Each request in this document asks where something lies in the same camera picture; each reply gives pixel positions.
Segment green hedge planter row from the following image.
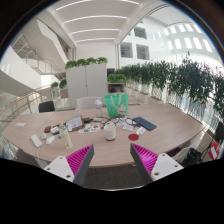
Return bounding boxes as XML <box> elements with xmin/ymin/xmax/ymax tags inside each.
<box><xmin>115</xmin><ymin>58</ymin><xmax>224</xmax><ymax>117</ymax></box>

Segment white storage cabinet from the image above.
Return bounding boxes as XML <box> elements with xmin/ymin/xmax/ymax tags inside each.
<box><xmin>66</xmin><ymin>64</ymin><xmax>107</xmax><ymax>108</ymax></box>

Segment black tangled cable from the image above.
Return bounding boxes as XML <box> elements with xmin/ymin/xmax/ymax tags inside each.
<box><xmin>100</xmin><ymin>114</ymin><xmax>139</xmax><ymax>129</ymax></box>

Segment white computer mouse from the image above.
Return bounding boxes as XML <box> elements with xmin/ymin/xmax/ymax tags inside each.
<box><xmin>46</xmin><ymin>136</ymin><xmax>55</xmax><ymax>145</ymax></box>

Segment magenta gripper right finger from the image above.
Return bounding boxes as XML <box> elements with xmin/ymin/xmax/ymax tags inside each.
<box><xmin>130</xmin><ymin>143</ymin><xmax>182</xmax><ymax>185</ymax></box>

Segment clear plastic water bottle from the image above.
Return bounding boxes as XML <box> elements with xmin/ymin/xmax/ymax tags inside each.
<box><xmin>59</xmin><ymin>122</ymin><xmax>73</xmax><ymax>149</ymax></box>

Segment colourful sticker sheet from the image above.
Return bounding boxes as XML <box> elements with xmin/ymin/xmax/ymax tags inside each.
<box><xmin>79</xmin><ymin>123</ymin><xmax>101</xmax><ymax>133</ymax></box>

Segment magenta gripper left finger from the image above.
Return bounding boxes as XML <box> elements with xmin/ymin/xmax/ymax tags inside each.
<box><xmin>44</xmin><ymin>144</ymin><xmax>94</xmax><ymax>186</ymax></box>

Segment white ceramic mug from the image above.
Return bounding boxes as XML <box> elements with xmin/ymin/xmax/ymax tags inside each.
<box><xmin>104</xmin><ymin>124</ymin><xmax>116</xmax><ymax>141</ymax></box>

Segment white office chair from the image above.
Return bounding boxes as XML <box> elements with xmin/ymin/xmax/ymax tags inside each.
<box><xmin>76</xmin><ymin>97</ymin><xmax>98</xmax><ymax>109</ymax></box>

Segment green tote bag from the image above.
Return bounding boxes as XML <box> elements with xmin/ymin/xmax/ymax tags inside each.
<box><xmin>104</xmin><ymin>94</ymin><xmax>128</xmax><ymax>116</ymax></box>

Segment white power adapter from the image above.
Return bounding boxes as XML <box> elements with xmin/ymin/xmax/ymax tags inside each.
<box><xmin>31</xmin><ymin>134</ymin><xmax>42</xmax><ymax>148</ymax></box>

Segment dark blue notebook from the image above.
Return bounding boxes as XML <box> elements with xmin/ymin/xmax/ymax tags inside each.
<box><xmin>134</xmin><ymin>117</ymin><xmax>156</xmax><ymax>131</ymax></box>

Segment red round coaster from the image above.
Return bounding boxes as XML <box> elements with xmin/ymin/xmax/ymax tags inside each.
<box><xmin>128</xmin><ymin>134</ymin><xmax>139</xmax><ymax>141</ymax></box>

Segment clear bottle white cap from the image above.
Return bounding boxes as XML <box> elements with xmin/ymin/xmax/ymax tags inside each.
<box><xmin>95</xmin><ymin>98</ymin><xmax>102</xmax><ymax>118</ymax></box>

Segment black office chair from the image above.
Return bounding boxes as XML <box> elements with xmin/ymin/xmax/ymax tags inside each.
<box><xmin>38</xmin><ymin>101</ymin><xmax>55</xmax><ymax>113</ymax></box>

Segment white paper card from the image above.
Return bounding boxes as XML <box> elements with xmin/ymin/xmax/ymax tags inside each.
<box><xmin>15</xmin><ymin>123</ymin><xmax>26</xmax><ymax>127</ymax></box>

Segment black backpack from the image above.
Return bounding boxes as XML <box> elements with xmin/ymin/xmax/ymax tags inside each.
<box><xmin>182</xmin><ymin>148</ymin><xmax>202</xmax><ymax>167</ymax></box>

